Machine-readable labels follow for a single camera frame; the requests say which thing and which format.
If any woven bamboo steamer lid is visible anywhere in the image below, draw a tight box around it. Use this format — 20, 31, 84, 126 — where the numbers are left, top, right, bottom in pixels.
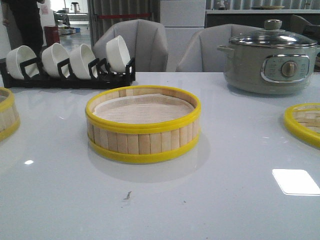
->
283, 102, 320, 148

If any white steamer liner paper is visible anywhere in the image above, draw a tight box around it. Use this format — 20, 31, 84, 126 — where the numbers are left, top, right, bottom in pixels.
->
93, 93, 195, 124

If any bamboo steamer base tier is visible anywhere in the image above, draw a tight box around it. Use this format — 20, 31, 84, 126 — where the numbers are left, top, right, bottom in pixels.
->
85, 85, 201, 164

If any black bowl rack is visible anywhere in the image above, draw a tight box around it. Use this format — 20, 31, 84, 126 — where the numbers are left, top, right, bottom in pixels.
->
0, 57, 136, 90

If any white bowl right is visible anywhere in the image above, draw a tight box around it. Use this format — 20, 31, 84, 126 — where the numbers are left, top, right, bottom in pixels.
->
105, 35, 131, 73

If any white bowl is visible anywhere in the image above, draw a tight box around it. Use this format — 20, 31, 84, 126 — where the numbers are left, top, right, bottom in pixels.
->
69, 44, 96, 80
105, 35, 131, 73
5, 45, 36, 80
41, 42, 69, 78

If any grey chair right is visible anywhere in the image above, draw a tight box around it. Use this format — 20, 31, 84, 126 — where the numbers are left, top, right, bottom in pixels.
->
175, 23, 259, 72

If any grey chair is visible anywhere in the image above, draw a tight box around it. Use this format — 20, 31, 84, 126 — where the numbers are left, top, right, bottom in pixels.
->
92, 19, 169, 72
175, 23, 259, 72

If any grey chair left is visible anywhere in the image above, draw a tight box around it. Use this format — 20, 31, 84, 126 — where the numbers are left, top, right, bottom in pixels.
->
92, 19, 169, 72

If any white cabinet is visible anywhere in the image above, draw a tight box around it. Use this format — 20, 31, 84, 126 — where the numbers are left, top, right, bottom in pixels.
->
159, 0, 206, 72

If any grey electric cooking pot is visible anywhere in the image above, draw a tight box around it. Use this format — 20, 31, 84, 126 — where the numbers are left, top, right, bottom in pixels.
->
216, 41, 320, 95

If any red bin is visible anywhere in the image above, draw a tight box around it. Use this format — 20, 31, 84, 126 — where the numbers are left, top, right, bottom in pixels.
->
44, 25, 60, 47

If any glass pot lid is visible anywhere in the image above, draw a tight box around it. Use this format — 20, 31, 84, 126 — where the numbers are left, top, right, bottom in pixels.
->
229, 19, 318, 49

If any white bowl far left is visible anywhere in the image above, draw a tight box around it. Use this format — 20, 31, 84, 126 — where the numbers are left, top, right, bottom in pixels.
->
5, 45, 36, 80

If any person in black clothes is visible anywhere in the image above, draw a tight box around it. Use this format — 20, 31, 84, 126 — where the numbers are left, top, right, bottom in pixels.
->
1, 0, 45, 56

